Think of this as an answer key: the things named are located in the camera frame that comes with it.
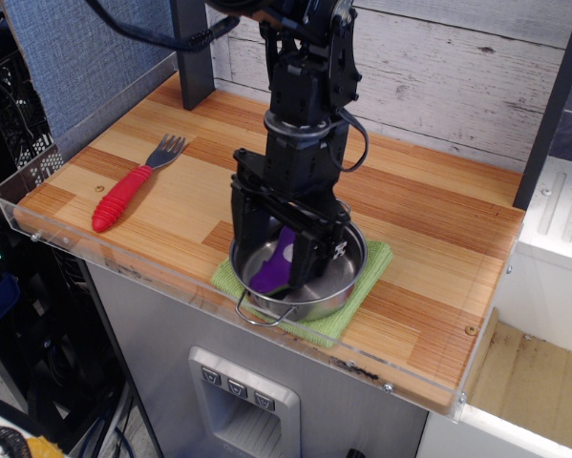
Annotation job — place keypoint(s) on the dark grey post left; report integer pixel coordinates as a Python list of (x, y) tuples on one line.
[(195, 68)]

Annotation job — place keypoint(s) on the purple toy eggplant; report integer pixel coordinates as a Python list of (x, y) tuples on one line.
[(273, 276)]

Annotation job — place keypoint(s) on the toy fridge water dispenser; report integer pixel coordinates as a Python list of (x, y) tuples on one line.
[(247, 414)]

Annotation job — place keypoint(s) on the blue fabric panel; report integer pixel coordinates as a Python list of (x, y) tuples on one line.
[(86, 74)]

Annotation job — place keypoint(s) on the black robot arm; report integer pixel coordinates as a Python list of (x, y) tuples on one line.
[(312, 77)]

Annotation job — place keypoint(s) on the dark post right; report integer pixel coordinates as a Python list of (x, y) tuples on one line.
[(548, 127)]

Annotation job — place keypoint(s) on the white toy sink unit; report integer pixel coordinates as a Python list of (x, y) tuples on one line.
[(518, 400)]

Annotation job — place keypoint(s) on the red handled metal fork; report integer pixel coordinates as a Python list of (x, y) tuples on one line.
[(115, 202)]

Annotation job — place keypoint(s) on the black plastic crate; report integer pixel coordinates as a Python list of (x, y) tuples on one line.
[(24, 129)]

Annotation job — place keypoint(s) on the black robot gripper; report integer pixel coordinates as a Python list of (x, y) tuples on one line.
[(293, 182)]

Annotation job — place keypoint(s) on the stainless steel pot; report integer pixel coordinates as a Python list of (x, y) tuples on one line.
[(317, 299)]

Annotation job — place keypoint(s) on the green cloth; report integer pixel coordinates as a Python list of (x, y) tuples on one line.
[(328, 329)]

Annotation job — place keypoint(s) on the clear acrylic guard rail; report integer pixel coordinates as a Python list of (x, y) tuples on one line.
[(450, 222)]

